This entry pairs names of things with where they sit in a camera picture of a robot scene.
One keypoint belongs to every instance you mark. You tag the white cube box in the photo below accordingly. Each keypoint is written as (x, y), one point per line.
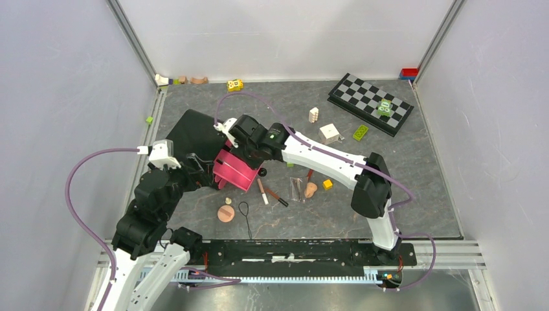
(329, 134)

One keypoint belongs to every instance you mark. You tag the white corner block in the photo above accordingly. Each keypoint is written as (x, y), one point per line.
(161, 81)

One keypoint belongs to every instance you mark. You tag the yellow toy block face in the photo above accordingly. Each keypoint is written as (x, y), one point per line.
(235, 85)

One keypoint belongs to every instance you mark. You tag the yellow cube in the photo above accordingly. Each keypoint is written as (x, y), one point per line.
(327, 184)

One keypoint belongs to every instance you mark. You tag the chessboard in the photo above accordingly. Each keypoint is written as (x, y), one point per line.
(361, 98)

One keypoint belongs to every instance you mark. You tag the green lego brick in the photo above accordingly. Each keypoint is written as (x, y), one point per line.
(360, 132)

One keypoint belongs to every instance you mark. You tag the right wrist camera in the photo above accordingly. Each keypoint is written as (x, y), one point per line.
(225, 127)

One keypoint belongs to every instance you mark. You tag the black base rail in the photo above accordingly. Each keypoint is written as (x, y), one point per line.
(298, 258)

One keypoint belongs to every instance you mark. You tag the red lip pencil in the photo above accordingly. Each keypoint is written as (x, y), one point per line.
(309, 174)

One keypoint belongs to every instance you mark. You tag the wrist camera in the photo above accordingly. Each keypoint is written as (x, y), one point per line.
(225, 127)
(161, 154)

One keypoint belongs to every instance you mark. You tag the beige makeup sponge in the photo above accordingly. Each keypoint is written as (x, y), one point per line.
(310, 190)

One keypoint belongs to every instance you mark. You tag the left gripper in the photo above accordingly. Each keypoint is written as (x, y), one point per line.
(203, 175)

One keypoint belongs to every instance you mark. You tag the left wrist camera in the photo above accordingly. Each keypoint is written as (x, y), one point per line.
(161, 154)

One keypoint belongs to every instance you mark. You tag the round wooden disc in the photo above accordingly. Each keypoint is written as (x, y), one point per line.
(226, 213)

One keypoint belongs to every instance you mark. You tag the wooden arch block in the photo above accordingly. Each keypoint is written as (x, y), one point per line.
(202, 80)

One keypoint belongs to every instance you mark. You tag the black makeup organizer box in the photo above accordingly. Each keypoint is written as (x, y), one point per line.
(195, 141)

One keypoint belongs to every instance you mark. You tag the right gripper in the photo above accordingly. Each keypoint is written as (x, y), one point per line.
(238, 151)

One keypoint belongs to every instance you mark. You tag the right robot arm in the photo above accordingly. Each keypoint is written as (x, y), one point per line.
(367, 177)

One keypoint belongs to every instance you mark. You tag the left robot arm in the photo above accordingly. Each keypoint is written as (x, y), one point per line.
(141, 228)

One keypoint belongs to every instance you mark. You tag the green toy monster block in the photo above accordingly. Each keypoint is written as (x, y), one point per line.
(384, 107)

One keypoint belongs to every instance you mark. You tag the red blue bricks stack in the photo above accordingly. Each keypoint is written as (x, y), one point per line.
(408, 74)

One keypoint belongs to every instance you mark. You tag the clear plastic bag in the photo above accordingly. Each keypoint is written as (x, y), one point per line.
(297, 189)

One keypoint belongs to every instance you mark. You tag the pink top drawer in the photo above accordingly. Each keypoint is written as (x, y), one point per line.
(229, 169)

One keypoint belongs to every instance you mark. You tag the black wire loop tool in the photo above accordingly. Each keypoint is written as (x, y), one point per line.
(243, 208)

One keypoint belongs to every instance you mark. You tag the white concealer pen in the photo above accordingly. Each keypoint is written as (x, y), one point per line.
(262, 190)

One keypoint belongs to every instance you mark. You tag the white stacked block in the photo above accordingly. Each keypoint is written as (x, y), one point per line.
(313, 115)

